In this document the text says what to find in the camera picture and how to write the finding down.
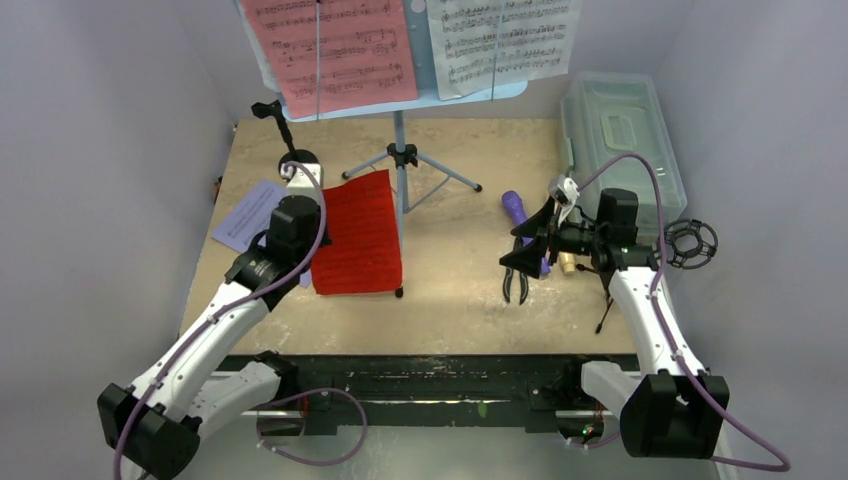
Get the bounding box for purple sheet music page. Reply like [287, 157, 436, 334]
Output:
[212, 180, 315, 266]

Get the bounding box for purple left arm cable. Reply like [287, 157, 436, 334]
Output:
[112, 160, 329, 480]

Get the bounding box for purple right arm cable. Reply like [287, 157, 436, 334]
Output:
[566, 151, 792, 473]

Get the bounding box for pink sheet music page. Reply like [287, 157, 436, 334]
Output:
[240, 0, 418, 119]

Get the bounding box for purple microphone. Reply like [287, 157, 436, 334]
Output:
[501, 190, 550, 276]

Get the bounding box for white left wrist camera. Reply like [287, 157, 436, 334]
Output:
[279, 163, 324, 201]

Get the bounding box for black round base mic stand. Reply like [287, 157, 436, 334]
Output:
[251, 100, 319, 181]

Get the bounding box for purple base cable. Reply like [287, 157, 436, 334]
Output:
[255, 387, 370, 467]

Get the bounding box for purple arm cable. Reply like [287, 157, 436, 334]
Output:
[566, 151, 792, 473]
[112, 160, 329, 480]

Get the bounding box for black shock mount tripod stand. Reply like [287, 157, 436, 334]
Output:
[577, 217, 718, 311]

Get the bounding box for cream microphone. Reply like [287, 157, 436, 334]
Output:
[558, 252, 577, 276]

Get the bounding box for red sheet music page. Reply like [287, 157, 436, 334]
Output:
[311, 170, 402, 296]

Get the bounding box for clear plastic storage box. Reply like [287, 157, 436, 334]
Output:
[560, 71, 687, 237]

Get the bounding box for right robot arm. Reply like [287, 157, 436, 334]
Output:
[499, 188, 730, 459]

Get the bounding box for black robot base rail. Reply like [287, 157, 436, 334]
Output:
[248, 354, 616, 437]

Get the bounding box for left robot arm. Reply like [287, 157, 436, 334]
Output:
[97, 195, 327, 479]

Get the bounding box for black pruning shears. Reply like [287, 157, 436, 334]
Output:
[502, 236, 531, 306]

